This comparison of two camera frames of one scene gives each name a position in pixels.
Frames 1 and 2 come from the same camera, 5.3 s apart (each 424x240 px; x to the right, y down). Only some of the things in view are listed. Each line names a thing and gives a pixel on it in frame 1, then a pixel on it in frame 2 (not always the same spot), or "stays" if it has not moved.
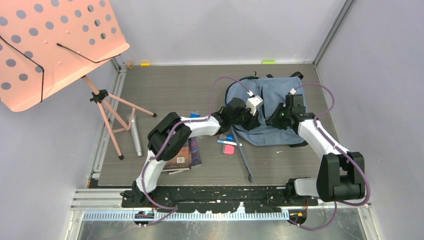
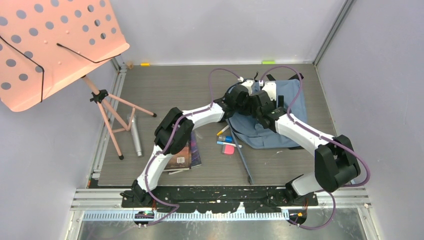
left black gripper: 253,121 → 249,110
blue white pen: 227,142 stays
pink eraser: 229,149 stays
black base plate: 220,199 stays
